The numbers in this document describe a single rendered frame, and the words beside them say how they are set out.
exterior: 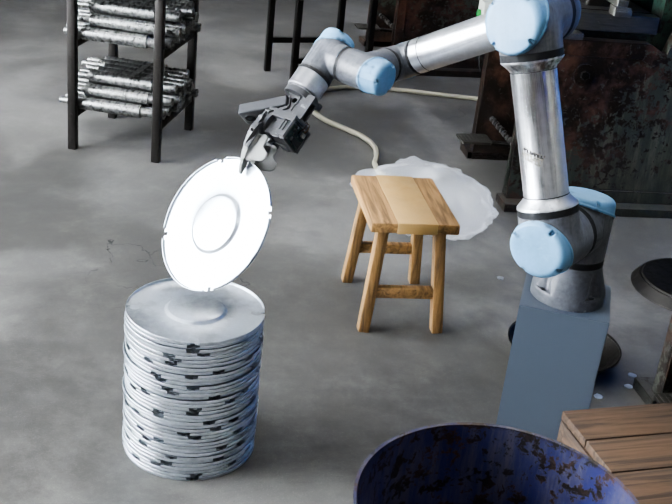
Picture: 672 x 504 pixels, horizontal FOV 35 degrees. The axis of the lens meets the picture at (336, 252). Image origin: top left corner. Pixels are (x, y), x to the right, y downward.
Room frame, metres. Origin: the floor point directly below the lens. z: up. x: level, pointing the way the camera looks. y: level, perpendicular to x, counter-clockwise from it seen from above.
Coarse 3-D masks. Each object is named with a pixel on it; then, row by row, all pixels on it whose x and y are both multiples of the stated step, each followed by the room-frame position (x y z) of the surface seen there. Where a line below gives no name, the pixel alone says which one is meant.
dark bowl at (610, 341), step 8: (512, 328) 2.53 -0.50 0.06; (512, 336) 2.50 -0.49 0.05; (608, 336) 2.54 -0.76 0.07; (608, 344) 2.51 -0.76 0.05; (616, 344) 2.49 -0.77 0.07; (608, 352) 2.49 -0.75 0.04; (616, 352) 2.46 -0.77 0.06; (608, 360) 2.45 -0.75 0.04; (616, 360) 2.42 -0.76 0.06; (600, 368) 2.44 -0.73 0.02; (608, 368) 2.36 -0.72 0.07
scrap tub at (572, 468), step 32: (384, 448) 1.33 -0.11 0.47; (416, 448) 1.38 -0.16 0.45; (448, 448) 1.40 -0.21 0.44; (480, 448) 1.41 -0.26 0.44; (512, 448) 1.41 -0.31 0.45; (544, 448) 1.39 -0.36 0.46; (384, 480) 1.34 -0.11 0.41; (416, 480) 1.38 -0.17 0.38; (448, 480) 1.40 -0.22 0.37; (480, 480) 1.41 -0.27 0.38; (512, 480) 1.40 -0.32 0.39; (544, 480) 1.39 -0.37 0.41; (576, 480) 1.36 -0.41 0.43; (608, 480) 1.32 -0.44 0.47
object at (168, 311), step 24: (144, 288) 2.02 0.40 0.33; (168, 288) 2.03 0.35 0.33; (240, 288) 2.07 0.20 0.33; (144, 312) 1.92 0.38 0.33; (168, 312) 1.92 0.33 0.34; (192, 312) 1.93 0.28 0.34; (216, 312) 1.94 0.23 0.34; (240, 312) 1.96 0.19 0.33; (264, 312) 1.97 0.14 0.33; (168, 336) 1.83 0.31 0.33; (192, 336) 1.84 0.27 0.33; (216, 336) 1.85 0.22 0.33; (240, 336) 1.85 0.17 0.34
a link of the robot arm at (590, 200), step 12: (576, 192) 1.97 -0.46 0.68; (588, 192) 1.98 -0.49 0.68; (600, 192) 2.00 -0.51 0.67; (588, 204) 1.92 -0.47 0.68; (600, 204) 1.92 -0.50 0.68; (612, 204) 1.94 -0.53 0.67; (588, 216) 1.90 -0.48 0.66; (600, 216) 1.92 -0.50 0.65; (612, 216) 1.94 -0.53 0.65; (600, 228) 1.91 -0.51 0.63; (600, 240) 1.91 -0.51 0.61; (600, 252) 1.93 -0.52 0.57; (588, 264) 1.92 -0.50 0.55
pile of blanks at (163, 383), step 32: (128, 320) 1.88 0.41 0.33; (128, 352) 1.87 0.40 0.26; (160, 352) 1.81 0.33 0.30; (192, 352) 1.82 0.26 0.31; (224, 352) 1.83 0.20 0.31; (256, 352) 1.90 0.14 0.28; (128, 384) 1.87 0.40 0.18; (160, 384) 1.81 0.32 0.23; (192, 384) 1.81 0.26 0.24; (224, 384) 1.83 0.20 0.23; (256, 384) 1.92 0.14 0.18; (128, 416) 1.87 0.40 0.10; (160, 416) 1.83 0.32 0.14; (192, 416) 1.81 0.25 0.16; (224, 416) 1.84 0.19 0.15; (256, 416) 1.94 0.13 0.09; (128, 448) 1.86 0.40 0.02; (160, 448) 1.81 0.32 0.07; (192, 448) 1.81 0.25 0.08; (224, 448) 1.85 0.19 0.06
